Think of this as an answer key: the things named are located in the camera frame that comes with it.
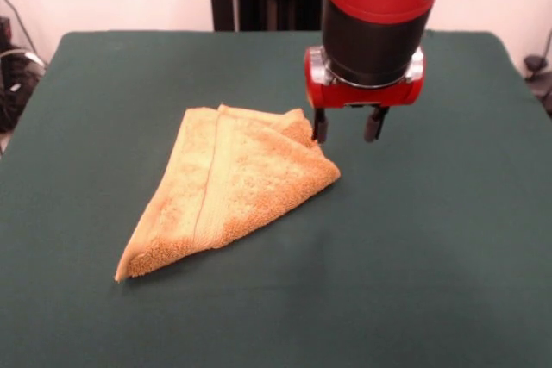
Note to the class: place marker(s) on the dark green table cloth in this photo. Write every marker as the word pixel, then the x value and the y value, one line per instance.
pixel 409 213

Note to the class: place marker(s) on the tan towel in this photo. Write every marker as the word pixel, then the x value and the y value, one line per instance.
pixel 241 178

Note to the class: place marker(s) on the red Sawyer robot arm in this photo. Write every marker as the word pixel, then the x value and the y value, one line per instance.
pixel 371 40

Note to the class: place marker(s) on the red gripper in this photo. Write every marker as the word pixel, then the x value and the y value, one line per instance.
pixel 366 95

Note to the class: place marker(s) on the small black box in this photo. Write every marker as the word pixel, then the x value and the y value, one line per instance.
pixel 4 28

